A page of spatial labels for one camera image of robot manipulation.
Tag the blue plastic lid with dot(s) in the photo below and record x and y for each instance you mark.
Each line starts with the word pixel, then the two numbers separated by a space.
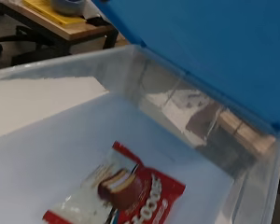
pixel 214 46

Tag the red white snack packet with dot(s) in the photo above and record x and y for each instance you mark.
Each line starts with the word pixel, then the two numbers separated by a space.
pixel 137 193

